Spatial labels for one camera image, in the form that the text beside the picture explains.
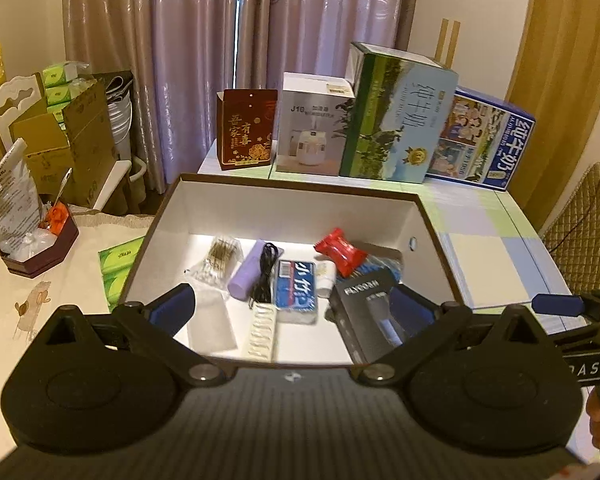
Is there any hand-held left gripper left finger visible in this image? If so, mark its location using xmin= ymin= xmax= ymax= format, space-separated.
xmin=42 ymin=283 xmax=226 ymax=388

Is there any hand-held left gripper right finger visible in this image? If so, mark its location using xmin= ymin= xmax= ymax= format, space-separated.
xmin=361 ymin=283 xmax=543 ymax=388

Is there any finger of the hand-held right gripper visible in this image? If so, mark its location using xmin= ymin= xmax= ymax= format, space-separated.
xmin=532 ymin=294 xmax=586 ymax=317

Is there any translucent plastic case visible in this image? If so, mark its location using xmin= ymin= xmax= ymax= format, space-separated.
xmin=187 ymin=287 xmax=238 ymax=351

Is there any black product box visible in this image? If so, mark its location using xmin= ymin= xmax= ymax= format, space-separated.
xmin=326 ymin=272 xmax=416 ymax=366

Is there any grey blue knitted sock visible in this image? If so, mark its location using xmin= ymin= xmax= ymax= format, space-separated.
xmin=350 ymin=255 xmax=403 ymax=281

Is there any bag of cotton swabs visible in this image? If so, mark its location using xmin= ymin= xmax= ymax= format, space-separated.
xmin=184 ymin=235 xmax=243 ymax=291

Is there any purple tube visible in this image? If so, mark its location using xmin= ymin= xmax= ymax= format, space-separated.
xmin=227 ymin=239 xmax=268 ymax=303

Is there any small white bottle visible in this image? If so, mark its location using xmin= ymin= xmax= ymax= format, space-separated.
xmin=316 ymin=260 xmax=337 ymax=298

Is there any red candy wrapper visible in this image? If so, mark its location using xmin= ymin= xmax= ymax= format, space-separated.
xmin=314 ymin=227 xmax=368 ymax=278

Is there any white plastic hair clip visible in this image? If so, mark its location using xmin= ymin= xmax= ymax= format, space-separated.
xmin=245 ymin=304 xmax=280 ymax=361

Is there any blue tissue pack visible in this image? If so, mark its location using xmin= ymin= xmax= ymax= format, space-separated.
xmin=274 ymin=259 xmax=318 ymax=325

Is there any brown cardboard box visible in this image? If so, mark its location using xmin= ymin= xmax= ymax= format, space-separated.
xmin=111 ymin=174 xmax=473 ymax=366

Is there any green tissue pack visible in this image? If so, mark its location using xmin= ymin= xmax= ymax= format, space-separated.
xmin=98 ymin=236 xmax=146 ymax=312

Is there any chair with quilted cover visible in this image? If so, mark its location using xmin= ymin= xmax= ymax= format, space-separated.
xmin=540 ymin=162 xmax=600 ymax=301

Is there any beige tablecloth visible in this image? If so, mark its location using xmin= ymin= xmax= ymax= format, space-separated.
xmin=0 ymin=209 xmax=156 ymax=461

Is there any dark red hexagonal box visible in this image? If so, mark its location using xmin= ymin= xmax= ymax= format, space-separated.
xmin=0 ymin=205 xmax=80 ymax=278

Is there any blue milk carton box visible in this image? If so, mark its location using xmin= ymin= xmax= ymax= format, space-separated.
xmin=425 ymin=86 xmax=537 ymax=192

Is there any plain cardboard carton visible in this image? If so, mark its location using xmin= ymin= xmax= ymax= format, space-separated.
xmin=12 ymin=80 xmax=121 ymax=208

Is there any green milk carton box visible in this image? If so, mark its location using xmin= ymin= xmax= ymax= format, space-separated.
xmin=339 ymin=42 xmax=459 ymax=184

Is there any dark red gift box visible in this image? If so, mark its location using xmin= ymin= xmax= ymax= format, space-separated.
xmin=216 ymin=88 xmax=278 ymax=171

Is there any white plastic bag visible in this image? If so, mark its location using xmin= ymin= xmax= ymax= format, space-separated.
xmin=0 ymin=139 xmax=47 ymax=266

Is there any white humidifier box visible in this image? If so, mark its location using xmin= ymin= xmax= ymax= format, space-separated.
xmin=275 ymin=72 xmax=356 ymax=177

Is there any white paper bag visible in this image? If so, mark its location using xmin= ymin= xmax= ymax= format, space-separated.
xmin=92 ymin=71 xmax=133 ymax=161

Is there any wooden door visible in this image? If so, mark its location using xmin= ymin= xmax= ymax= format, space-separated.
xmin=505 ymin=0 xmax=600 ymax=231

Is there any stack of green tissue boxes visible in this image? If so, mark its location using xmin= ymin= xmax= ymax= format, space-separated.
xmin=42 ymin=62 xmax=89 ymax=122

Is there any purple curtain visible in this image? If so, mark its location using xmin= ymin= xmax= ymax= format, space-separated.
xmin=62 ymin=0 xmax=423 ymax=196

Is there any white chair back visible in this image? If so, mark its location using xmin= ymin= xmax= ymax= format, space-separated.
xmin=0 ymin=72 xmax=48 ymax=156

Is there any wooden slat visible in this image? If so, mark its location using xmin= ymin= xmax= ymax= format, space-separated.
xmin=432 ymin=19 xmax=461 ymax=68

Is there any black power cable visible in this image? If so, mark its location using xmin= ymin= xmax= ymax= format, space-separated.
xmin=545 ymin=142 xmax=600 ymax=252

